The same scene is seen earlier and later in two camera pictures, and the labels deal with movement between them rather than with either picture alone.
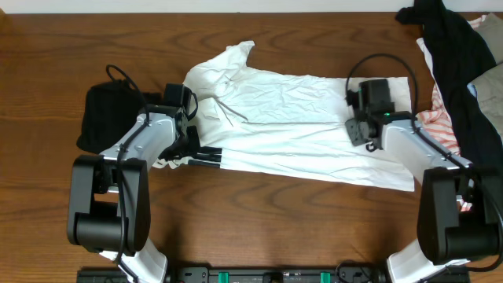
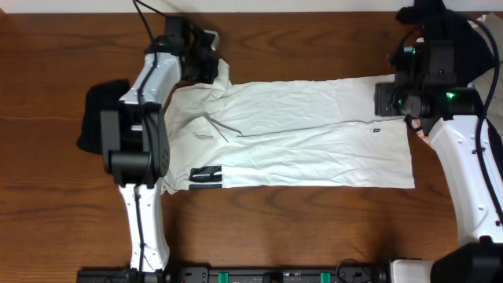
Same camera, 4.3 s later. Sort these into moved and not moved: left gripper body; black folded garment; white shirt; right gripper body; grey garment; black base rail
Moved: right gripper body; white shirt; left gripper body
Not moved: black folded garment; black base rail; grey garment
